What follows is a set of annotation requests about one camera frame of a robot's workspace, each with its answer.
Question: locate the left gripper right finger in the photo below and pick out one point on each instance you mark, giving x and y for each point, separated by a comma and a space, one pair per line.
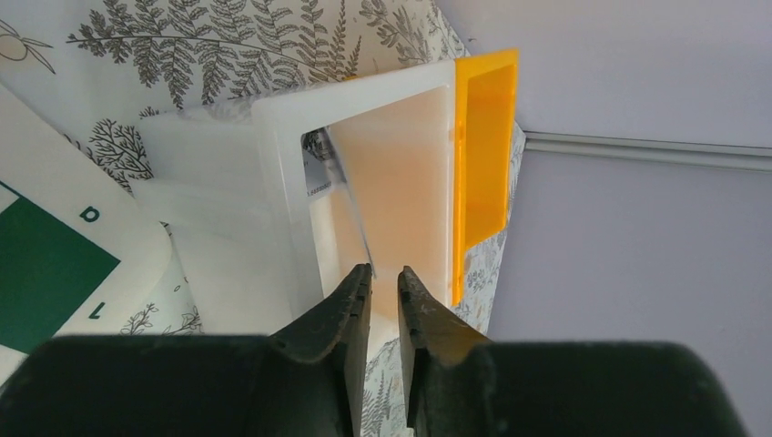
458, 382

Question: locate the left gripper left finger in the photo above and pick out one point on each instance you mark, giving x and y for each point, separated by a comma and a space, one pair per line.
306, 379

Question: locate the card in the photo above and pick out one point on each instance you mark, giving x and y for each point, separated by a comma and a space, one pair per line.
319, 143

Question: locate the white plastic bin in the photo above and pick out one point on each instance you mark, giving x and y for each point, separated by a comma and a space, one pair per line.
262, 234

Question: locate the green white chessboard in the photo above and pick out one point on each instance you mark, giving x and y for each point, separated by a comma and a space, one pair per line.
77, 254

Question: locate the orange plastic bin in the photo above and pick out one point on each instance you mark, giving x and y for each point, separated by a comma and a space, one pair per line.
485, 102

